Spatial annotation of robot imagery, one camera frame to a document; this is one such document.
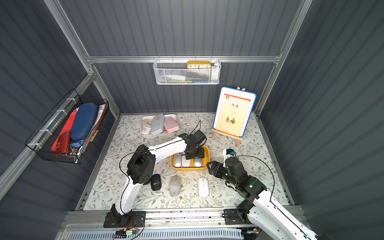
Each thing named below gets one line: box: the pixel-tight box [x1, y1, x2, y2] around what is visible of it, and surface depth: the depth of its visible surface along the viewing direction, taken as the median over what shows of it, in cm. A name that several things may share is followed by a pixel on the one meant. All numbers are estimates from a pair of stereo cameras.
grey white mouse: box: [169, 175, 182, 197], surface depth 83 cm
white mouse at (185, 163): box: [181, 155, 191, 168], surface depth 93 cm
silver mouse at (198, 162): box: [194, 158, 203, 168], surface depth 95 cm
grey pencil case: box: [151, 113, 164, 136], surface depth 105 cm
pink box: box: [164, 116, 180, 133], surface depth 104 cm
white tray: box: [141, 114, 178, 135], surface depth 110 cm
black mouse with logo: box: [150, 173, 162, 191], surface depth 84 cm
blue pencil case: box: [70, 102, 98, 142], surface depth 75 cm
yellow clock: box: [187, 60, 212, 69], surface depth 90 cm
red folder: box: [50, 110, 77, 155], surface depth 67 cm
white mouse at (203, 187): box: [198, 177, 209, 198], surface depth 84 cm
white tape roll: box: [141, 118, 153, 135], surface depth 110 cm
